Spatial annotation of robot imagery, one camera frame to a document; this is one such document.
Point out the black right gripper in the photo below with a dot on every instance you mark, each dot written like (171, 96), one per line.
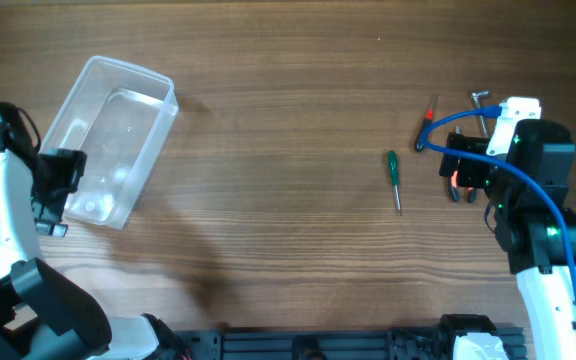
(468, 172)

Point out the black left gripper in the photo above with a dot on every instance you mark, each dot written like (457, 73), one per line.
(49, 215)

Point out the black red-collar screwdriver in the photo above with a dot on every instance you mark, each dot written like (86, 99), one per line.
(427, 120)

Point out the clear plastic container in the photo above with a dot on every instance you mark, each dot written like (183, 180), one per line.
(119, 114)

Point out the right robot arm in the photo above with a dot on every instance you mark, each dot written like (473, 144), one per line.
(538, 233)

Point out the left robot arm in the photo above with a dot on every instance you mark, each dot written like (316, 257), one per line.
(44, 315)

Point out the orange black needle-nose pliers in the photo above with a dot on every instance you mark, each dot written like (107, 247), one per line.
(453, 190)

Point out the silver L-shaped socket wrench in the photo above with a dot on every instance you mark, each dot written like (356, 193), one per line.
(476, 98)

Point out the green handled screwdriver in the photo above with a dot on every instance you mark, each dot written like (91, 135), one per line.
(393, 167)

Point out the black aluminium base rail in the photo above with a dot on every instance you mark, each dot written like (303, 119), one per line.
(397, 343)

